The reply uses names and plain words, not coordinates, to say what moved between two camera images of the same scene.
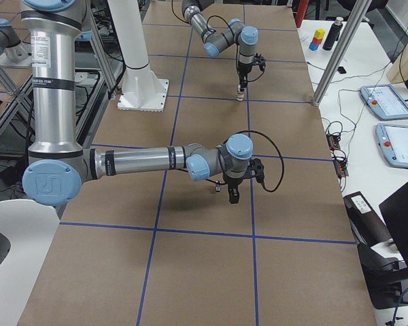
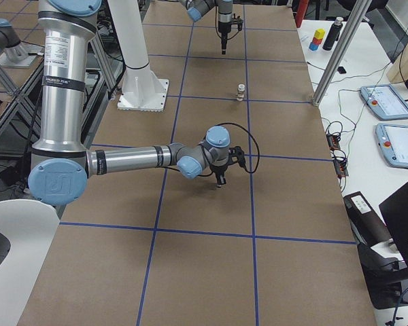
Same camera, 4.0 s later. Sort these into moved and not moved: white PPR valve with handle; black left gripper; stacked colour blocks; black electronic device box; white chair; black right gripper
Moved: black right gripper; black left gripper
Not moved: black electronic device box; stacked colour blocks; white chair; white PPR valve with handle
